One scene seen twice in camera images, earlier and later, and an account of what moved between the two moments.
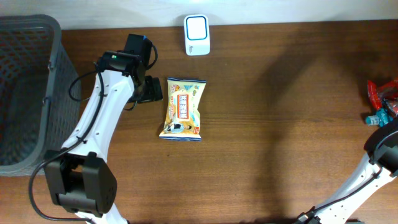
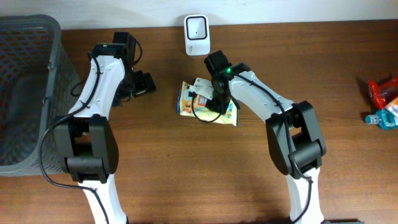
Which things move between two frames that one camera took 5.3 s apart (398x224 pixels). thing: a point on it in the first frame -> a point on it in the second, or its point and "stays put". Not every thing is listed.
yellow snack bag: (183, 121) -> (188, 104)
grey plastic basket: (37, 112) stays put
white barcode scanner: (197, 35) stays put
